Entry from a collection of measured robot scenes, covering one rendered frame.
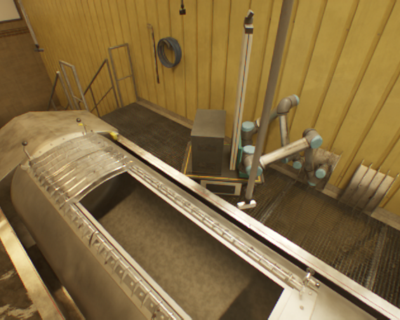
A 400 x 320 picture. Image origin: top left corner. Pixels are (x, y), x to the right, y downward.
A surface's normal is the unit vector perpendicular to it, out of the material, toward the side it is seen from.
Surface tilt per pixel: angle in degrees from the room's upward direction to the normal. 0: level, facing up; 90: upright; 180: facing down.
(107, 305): 47
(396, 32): 90
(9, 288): 0
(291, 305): 13
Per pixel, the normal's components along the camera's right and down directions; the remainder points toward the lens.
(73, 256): -0.48, -0.15
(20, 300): 0.00, -0.76
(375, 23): -0.65, 0.49
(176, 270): -0.24, -0.52
